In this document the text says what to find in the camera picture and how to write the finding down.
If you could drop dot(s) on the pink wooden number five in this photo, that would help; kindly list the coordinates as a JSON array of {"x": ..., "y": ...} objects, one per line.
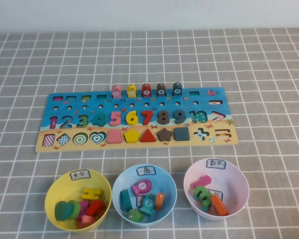
[{"x": 115, "y": 122}]

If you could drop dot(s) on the yellow wooden equals piece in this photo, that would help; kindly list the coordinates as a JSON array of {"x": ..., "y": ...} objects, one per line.
[{"x": 92, "y": 194}]

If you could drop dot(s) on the teal wooden fish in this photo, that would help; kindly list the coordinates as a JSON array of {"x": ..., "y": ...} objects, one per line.
[{"x": 125, "y": 200}]

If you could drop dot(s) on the brown wooden fish eight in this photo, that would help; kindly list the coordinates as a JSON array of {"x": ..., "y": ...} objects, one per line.
[{"x": 161, "y": 89}]

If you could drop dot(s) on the green wooden number three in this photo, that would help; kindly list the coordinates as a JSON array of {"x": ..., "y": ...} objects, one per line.
[{"x": 201, "y": 195}]

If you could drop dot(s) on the red wooden fish seven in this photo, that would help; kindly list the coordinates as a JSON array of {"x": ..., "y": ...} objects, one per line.
[{"x": 146, "y": 90}]

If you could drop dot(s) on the red wooden triangle piece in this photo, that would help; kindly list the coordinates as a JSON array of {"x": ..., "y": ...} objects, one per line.
[{"x": 148, "y": 136}]

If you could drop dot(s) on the wooden number puzzle board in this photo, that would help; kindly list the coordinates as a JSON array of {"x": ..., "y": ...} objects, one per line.
[{"x": 94, "y": 104}]

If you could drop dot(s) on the teal wooden number four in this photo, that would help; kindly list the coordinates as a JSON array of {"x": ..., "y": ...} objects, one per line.
[{"x": 101, "y": 120}]

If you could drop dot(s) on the brown wooden number eight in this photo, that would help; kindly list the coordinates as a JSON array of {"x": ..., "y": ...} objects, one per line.
[{"x": 163, "y": 117}]

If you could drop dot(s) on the red wooden minus piece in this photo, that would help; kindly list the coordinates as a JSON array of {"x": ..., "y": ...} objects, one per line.
[{"x": 95, "y": 207}]

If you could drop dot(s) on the yellow wooden pentagon piece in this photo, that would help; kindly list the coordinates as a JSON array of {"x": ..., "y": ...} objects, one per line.
[{"x": 132, "y": 136}]

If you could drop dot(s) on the grey checked tablecloth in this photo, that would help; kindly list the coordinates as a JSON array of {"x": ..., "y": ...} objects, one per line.
[{"x": 149, "y": 62}]

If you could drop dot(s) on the green wooden fish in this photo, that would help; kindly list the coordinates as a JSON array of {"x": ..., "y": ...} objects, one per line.
[{"x": 135, "y": 216}]

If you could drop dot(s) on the orange wooden fish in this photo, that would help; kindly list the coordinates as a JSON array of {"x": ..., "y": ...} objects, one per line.
[{"x": 159, "y": 201}]

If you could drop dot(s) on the dark grey square piece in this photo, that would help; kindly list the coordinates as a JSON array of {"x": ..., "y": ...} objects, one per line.
[{"x": 182, "y": 133}]

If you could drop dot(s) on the yellow wooden number six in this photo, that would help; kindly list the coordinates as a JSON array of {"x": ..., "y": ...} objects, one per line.
[{"x": 129, "y": 119}]

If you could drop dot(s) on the salmon wooden angle piece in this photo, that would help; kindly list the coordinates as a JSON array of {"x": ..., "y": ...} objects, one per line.
[{"x": 86, "y": 221}]

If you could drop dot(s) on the brown wooden star piece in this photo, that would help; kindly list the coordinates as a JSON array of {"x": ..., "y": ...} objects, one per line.
[{"x": 164, "y": 134}]

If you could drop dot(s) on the light blue plastic bowl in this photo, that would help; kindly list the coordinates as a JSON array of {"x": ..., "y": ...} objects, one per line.
[{"x": 164, "y": 179}]

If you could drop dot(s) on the pink plastic bowl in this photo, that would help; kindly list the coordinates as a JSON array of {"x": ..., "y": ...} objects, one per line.
[{"x": 234, "y": 184}]

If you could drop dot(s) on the magenta wooden number one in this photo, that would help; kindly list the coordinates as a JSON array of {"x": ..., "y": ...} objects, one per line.
[{"x": 203, "y": 181}]

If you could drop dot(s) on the pink wooden fish five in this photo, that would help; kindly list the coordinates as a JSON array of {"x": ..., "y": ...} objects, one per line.
[{"x": 116, "y": 92}]

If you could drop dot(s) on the dark grey fish nine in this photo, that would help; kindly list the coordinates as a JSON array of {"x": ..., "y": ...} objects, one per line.
[{"x": 177, "y": 89}]

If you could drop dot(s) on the white handwritten paper label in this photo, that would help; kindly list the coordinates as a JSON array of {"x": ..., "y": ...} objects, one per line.
[
  {"x": 140, "y": 200},
  {"x": 146, "y": 171},
  {"x": 216, "y": 164},
  {"x": 80, "y": 174},
  {"x": 217, "y": 194}
]

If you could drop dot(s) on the orange wooden number piece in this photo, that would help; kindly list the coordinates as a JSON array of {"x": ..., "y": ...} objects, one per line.
[{"x": 219, "y": 205}]

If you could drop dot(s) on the red wooden number seven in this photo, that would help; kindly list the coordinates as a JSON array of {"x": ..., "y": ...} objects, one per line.
[{"x": 148, "y": 117}]

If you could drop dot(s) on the magenta wooden fish one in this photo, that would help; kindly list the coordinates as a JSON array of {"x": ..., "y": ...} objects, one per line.
[{"x": 142, "y": 186}]

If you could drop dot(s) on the magenta wooden rectangle piece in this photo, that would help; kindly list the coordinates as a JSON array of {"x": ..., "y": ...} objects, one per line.
[{"x": 82, "y": 207}]

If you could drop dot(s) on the pink wooden trapezoid piece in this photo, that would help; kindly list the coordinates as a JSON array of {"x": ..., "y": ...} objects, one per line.
[{"x": 114, "y": 137}]

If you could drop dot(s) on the yellow wooden fish six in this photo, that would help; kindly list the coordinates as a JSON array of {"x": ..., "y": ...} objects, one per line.
[{"x": 131, "y": 91}]

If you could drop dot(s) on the teal wooden fish two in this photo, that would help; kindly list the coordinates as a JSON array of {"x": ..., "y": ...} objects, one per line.
[{"x": 148, "y": 204}]

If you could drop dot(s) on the green wooden heart piece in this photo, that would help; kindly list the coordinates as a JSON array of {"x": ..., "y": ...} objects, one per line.
[{"x": 63, "y": 210}]

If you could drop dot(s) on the dark grey number nine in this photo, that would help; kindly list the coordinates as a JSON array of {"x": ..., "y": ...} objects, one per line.
[{"x": 182, "y": 116}]

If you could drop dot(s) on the light green round piece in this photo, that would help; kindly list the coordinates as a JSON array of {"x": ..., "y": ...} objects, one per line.
[{"x": 76, "y": 207}]

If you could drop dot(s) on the yellow plastic bowl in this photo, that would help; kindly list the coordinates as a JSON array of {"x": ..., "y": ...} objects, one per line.
[{"x": 62, "y": 189}]

